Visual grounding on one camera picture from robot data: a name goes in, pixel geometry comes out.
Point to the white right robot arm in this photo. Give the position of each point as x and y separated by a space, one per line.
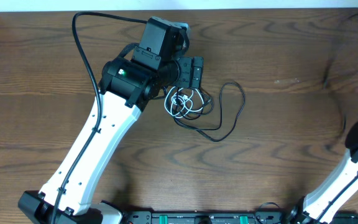
321 205

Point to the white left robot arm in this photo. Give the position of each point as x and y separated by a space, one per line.
127 84

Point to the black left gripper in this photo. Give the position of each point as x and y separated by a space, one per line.
192 72

